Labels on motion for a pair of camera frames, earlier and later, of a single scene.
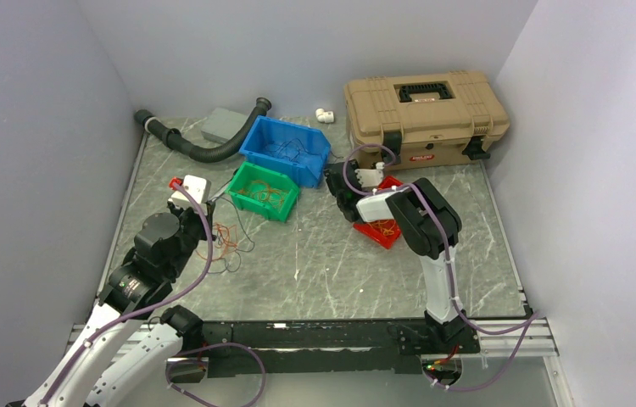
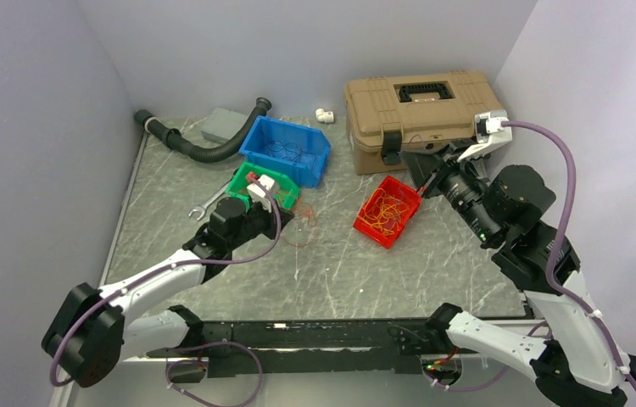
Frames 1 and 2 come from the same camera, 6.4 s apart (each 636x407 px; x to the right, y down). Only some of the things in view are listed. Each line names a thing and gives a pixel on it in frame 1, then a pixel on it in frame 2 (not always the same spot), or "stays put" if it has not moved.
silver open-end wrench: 220,192 stays put
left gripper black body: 193,228 -> 257,220
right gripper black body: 341,200 -> 444,167
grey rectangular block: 221,125 stays put
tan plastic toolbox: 425,119 stays put
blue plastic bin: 298,151 stays put
